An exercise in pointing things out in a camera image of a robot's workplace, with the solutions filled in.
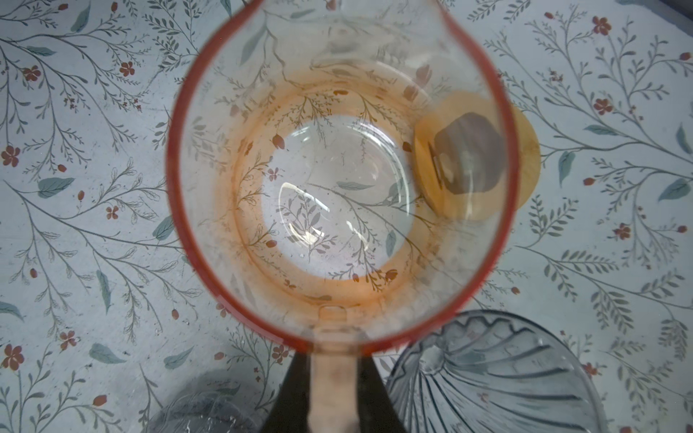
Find grey glass carafe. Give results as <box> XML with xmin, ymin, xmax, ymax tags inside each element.
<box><xmin>145</xmin><ymin>373</ymin><xmax>261</xmax><ymax>432</ymax></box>

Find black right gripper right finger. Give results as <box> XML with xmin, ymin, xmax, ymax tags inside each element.
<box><xmin>357</xmin><ymin>357</ymin><xmax>406</xmax><ymax>433</ymax></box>

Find orange glass carafe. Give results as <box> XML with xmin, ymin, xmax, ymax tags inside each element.
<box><xmin>166</xmin><ymin>1</ymin><xmax>520</xmax><ymax>432</ymax></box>

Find bamboo ring holder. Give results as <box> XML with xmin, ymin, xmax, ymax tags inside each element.
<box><xmin>412</xmin><ymin>90</ymin><xmax>542</xmax><ymax>223</ymax></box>

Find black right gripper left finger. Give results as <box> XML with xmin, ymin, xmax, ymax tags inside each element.
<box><xmin>260</xmin><ymin>352</ymin><xmax>310</xmax><ymax>433</ymax></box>

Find grey glass dripper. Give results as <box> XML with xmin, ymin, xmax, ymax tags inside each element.
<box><xmin>386</xmin><ymin>310</ymin><xmax>607</xmax><ymax>432</ymax></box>

